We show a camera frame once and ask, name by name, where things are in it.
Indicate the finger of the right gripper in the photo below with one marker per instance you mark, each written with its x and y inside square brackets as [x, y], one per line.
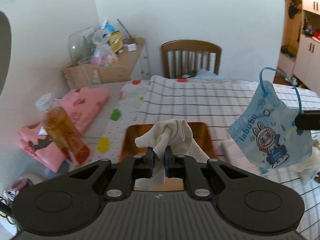
[308, 120]

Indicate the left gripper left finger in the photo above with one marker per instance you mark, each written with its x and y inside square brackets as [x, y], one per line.
[149, 162]

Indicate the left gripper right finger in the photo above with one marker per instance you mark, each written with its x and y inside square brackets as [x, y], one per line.
[169, 162]

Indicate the white cloth rag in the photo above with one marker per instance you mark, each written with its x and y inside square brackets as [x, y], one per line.
[175, 133]

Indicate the blue labubu mask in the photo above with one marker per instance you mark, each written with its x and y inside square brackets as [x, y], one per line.
[266, 132]

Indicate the white plush bunny toy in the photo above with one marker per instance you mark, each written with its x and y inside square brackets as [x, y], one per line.
[308, 169]

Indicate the black white grid tablecloth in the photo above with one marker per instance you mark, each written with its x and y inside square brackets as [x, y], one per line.
[218, 103]

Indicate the amber drink bottle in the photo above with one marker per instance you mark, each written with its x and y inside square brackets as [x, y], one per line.
[59, 126]

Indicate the white side cabinet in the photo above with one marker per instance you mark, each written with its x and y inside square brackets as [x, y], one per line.
[135, 64]

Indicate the pink folded cloth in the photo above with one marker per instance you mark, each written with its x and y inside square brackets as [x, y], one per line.
[82, 106]

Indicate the brown wooden chair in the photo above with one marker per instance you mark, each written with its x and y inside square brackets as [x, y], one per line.
[186, 57]

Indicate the cardboard box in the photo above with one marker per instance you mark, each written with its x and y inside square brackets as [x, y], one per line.
[87, 75]

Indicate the plastic bag of pink items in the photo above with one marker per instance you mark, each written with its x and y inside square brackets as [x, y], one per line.
[103, 55]

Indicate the clear glass bowl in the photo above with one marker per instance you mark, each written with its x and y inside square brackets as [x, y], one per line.
[80, 44]

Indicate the white wall cabinet unit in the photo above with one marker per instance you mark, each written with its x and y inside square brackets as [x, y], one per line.
[299, 53]

